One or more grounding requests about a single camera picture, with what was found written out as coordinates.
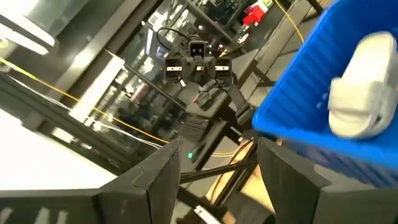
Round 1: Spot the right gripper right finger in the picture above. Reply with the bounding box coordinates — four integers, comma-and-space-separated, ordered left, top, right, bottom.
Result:
257, 137, 398, 224

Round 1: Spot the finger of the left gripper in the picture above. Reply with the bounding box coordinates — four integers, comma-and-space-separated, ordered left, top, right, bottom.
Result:
164, 57, 183, 84
214, 56, 234, 88

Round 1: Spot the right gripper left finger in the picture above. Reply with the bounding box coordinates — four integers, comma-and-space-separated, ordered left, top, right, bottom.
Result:
0, 138, 182, 224

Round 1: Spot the blue plastic bin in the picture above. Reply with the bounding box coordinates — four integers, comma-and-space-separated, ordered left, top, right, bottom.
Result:
251, 0, 398, 190

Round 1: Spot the white slide sandal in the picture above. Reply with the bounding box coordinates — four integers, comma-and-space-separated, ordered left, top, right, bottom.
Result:
327, 30, 398, 140

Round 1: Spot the black keyboard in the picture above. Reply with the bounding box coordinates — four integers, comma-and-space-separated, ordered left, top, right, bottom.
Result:
179, 115, 210, 141

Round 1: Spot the red object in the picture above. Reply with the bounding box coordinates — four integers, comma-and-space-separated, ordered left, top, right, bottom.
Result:
241, 3, 269, 26

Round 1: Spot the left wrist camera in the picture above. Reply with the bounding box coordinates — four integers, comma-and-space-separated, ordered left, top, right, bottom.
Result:
188, 40, 208, 59

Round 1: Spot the orange floor cable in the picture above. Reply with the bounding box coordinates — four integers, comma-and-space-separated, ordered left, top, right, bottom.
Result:
273, 0, 305, 44

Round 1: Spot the yellow cable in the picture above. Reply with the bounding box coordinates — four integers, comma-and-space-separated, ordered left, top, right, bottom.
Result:
0, 57, 171, 145

